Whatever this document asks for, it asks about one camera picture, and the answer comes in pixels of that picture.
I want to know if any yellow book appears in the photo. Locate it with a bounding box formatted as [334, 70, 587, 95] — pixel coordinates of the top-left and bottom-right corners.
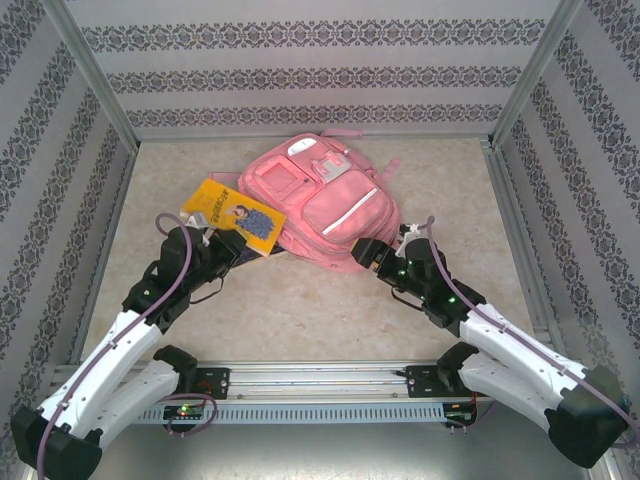
[180, 178, 287, 259]

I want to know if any pink backpack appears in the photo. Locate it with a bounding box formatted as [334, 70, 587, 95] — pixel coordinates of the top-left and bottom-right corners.
[208, 127, 402, 275]

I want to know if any plain navy book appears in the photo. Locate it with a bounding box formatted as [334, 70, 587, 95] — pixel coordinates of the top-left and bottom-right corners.
[238, 247, 287, 265]

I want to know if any grey metal sheet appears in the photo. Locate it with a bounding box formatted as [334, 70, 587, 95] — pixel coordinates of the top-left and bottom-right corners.
[99, 422, 611, 480]

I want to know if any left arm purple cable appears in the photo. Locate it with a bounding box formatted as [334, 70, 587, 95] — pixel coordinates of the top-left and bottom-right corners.
[37, 212, 219, 476]

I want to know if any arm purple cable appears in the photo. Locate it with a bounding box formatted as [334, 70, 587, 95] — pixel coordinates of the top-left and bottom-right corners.
[37, 212, 219, 476]
[424, 214, 639, 451]

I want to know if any left gripper thin black cable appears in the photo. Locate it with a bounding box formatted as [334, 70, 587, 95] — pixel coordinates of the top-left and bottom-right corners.
[187, 277, 226, 305]

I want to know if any gripper thin black cable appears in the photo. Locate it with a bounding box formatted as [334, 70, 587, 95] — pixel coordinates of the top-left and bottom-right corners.
[187, 277, 226, 305]
[389, 287, 431, 309]

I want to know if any right gripper thin black cable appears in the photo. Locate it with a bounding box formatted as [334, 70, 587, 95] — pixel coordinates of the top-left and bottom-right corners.
[389, 287, 431, 309]

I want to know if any aluminium frame rail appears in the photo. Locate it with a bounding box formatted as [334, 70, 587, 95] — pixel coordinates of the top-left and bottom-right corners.
[67, 142, 141, 364]
[134, 130, 496, 146]
[482, 142, 569, 361]

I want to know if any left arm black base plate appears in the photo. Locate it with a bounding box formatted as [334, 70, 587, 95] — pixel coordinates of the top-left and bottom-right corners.
[192, 367, 231, 400]

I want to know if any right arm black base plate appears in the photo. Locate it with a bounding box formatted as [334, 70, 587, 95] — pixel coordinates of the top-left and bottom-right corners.
[403, 364, 496, 399]

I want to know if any aluminium mounting rail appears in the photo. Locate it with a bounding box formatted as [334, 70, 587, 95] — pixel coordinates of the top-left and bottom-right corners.
[49, 360, 589, 401]

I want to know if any slotted grey cable tray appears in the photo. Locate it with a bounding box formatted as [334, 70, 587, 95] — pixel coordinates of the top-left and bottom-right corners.
[134, 403, 446, 424]

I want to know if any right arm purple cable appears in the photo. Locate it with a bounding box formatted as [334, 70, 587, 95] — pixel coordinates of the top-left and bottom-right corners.
[424, 214, 639, 451]

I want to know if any aluminium corner post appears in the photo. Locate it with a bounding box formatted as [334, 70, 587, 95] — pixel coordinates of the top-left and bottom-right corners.
[488, 0, 584, 149]
[39, 0, 141, 151]

